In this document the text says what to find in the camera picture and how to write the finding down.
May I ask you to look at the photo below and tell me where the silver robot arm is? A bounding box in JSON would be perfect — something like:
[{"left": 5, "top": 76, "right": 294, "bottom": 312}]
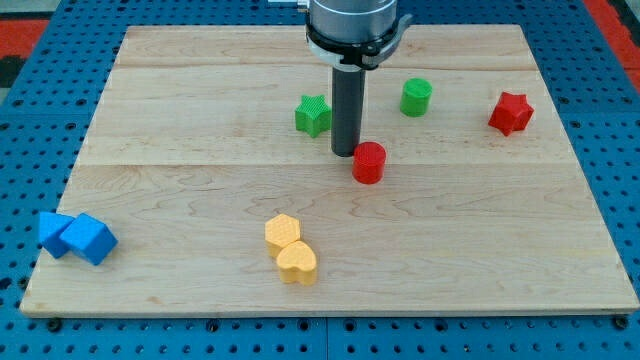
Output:
[{"left": 267, "top": 0, "right": 413, "bottom": 72}]

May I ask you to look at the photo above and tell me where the yellow hexagon block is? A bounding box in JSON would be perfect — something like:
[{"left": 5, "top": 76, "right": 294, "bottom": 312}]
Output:
[{"left": 265, "top": 214, "right": 301, "bottom": 258}]

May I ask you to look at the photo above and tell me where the red cylinder block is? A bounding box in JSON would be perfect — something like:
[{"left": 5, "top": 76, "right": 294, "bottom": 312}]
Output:
[{"left": 352, "top": 142, "right": 387, "bottom": 185}]

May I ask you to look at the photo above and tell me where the green star block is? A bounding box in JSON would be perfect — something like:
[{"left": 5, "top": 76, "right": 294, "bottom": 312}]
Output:
[{"left": 295, "top": 95, "right": 332, "bottom": 138}]

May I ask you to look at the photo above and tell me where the yellow heart block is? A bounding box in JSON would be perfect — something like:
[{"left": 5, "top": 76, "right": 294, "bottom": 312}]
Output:
[{"left": 276, "top": 241, "right": 318, "bottom": 286}]

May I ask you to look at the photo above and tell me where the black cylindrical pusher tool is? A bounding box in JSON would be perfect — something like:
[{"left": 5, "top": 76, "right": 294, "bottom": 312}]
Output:
[{"left": 331, "top": 69, "right": 366, "bottom": 157}]

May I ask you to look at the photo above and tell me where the wooden board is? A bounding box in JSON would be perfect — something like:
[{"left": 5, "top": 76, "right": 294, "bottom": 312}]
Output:
[{"left": 21, "top": 25, "right": 639, "bottom": 318}]

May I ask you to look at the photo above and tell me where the green cylinder block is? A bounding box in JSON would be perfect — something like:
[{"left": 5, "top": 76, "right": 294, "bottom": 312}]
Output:
[{"left": 400, "top": 78, "right": 433, "bottom": 117}]

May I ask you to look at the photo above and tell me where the red star block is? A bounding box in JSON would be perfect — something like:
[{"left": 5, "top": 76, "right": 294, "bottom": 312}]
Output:
[{"left": 488, "top": 92, "right": 534, "bottom": 137}]

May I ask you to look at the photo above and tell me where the blue cube block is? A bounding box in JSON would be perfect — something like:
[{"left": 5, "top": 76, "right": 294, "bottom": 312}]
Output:
[{"left": 60, "top": 213, "right": 118, "bottom": 266}]

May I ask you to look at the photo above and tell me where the blue triangle block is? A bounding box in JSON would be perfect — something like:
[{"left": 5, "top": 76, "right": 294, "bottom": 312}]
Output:
[{"left": 38, "top": 212, "right": 74, "bottom": 259}]

